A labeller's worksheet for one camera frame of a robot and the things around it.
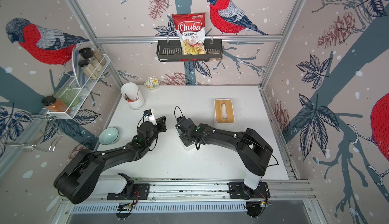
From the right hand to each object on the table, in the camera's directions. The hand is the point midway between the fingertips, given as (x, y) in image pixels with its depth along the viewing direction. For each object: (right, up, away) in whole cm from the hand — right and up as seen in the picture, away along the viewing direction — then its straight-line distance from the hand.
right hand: (186, 134), depth 87 cm
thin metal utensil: (-35, +22, +14) cm, 44 cm away
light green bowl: (-49, -2, +5) cm, 49 cm away
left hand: (-11, +12, 0) cm, 16 cm away
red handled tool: (-41, +21, +14) cm, 48 cm away
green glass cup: (-54, +23, -19) cm, 61 cm away
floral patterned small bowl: (-31, +34, +35) cm, 58 cm away
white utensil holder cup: (-40, +25, +15) cm, 50 cm away
